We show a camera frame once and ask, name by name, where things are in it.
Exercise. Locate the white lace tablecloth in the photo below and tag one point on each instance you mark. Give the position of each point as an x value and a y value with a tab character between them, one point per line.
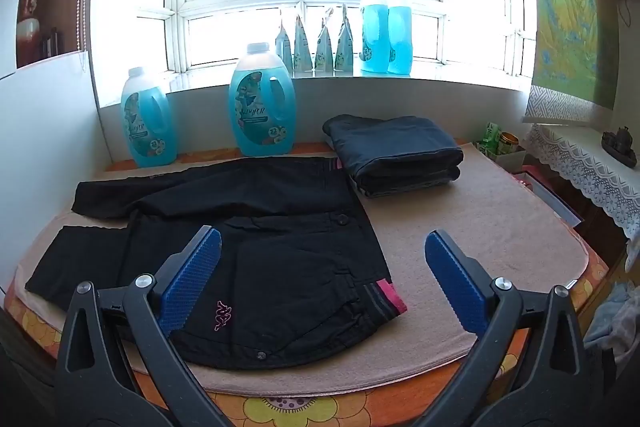
585	172

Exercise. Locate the orange floral bed sheet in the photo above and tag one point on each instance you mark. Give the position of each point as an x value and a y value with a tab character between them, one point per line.
300	409

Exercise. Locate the row of dark books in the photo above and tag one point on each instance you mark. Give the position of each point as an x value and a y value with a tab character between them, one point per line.
52	43

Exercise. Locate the small blue detergent bottle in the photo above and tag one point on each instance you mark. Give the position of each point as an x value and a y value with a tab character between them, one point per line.
147	122

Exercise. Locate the green carton box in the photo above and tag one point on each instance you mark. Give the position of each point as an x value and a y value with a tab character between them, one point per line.
491	138

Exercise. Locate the dark teapot ornament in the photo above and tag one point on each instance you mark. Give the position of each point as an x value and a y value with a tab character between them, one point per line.
620	144

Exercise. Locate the beige fleece blanket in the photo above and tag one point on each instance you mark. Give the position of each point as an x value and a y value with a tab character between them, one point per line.
475	217

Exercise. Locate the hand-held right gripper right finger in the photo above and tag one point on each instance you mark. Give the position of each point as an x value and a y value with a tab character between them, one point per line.
455	282

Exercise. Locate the folded dark grey pants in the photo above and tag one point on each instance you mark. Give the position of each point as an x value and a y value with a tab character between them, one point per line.
395	147

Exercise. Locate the teal refill pouch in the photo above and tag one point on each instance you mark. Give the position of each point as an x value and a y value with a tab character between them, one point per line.
283	49
344	44
303	49
324	49

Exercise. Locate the round metal tin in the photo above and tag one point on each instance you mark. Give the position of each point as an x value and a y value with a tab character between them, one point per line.
510	143

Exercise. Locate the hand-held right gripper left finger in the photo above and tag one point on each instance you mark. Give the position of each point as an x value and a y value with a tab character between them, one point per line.
192	282

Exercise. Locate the black pants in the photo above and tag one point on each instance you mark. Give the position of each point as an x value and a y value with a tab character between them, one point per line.
280	207

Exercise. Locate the landscape wall scroll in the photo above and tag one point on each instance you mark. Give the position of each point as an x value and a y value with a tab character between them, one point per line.
565	17

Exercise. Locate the large blue detergent bottle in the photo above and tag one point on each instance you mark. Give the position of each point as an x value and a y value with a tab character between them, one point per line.
262	107

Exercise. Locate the pile of light cloths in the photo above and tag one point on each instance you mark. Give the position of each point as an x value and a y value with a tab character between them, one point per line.
617	317

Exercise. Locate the tall blue detergent bottle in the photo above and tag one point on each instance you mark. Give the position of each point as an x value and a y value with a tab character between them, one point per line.
374	32
400	34

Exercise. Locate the red ceramic vase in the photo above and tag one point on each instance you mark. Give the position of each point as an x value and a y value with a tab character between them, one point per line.
30	27

